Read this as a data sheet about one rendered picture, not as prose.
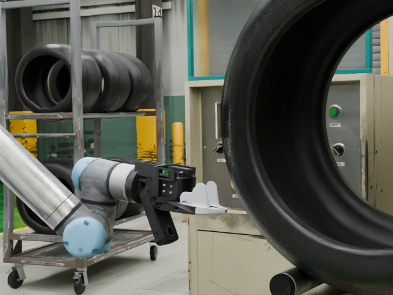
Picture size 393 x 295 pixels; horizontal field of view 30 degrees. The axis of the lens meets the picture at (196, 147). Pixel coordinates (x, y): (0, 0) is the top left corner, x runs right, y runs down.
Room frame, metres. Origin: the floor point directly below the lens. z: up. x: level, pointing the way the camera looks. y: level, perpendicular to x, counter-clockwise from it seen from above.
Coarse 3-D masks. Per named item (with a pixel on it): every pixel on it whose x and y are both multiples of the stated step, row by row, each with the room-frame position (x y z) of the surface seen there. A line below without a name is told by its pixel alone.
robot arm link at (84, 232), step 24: (0, 144) 1.36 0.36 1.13; (0, 168) 1.36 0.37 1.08; (24, 168) 1.36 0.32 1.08; (24, 192) 1.36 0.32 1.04; (48, 192) 1.36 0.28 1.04; (48, 216) 1.36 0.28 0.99; (72, 216) 1.36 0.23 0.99; (96, 216) 1.41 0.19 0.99; (72, 240) 1.34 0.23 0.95; (96, 240) 1.34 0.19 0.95
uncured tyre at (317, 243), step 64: (320, 0) 1.12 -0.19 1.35; (384, 0) 1.33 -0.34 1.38; (256, 64) 1.17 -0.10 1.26; (320, 64) 1.40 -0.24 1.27; (256, 128) 1.34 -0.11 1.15; (320, 128) 1.41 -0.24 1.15; (256, 192) 1.18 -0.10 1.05; (320, 192) 1.40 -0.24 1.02; (320, 256) 1.12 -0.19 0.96; (384, 256) 1.06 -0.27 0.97
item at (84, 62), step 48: (0, 0) 4.86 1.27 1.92; (48, 0) 4.72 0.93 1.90; (0, 48) 4.86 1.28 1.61; (48, 48) 4.85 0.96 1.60; (96, 48) 6.02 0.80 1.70; (0, 96) 4.87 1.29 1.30; (48, 96) 5.19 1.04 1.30; (96, 96) 4.94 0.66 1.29; (144, 96) 5.62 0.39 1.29; (96, 144) 6.02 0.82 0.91; (48, 240) 4.74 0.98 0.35; (144, 240) 5.48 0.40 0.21
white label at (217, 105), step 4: (216, 104) 1.22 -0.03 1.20; (216, 108) 1.22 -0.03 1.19; (216, 112) 1.22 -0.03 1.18; (216, 116) 1.22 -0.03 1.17; (216, 120) 1.22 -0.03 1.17; (216, 124) 1.22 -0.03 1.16; (220, 124) 1.26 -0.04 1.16; (216, 128) 1.22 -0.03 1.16; (220, 128) 1.26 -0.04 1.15; (216, 132) 1.22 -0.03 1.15; (220, 132) 1.26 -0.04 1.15; (216, 136) 1.22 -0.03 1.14; (220, 136) 1.26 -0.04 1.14
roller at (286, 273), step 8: (288, 272) 1.17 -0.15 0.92; (296, 272) 1.18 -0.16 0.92; (304, 272) 1.20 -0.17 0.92; (272, 280) 1.17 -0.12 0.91; (280, 280) 1.16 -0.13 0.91; (288, 280) 1.15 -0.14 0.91; (296, 280) 1.16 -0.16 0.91; (304, 280) 1.18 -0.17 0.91; (312, 280) 1.21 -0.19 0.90; (272, 288) 1.17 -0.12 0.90; (280, 288) 1.16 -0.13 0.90; (288, 288) 1.15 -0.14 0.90; (296, 288) 1.16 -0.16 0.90; (304, 288) 1.18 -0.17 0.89; (312, 288) 1.22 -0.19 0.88
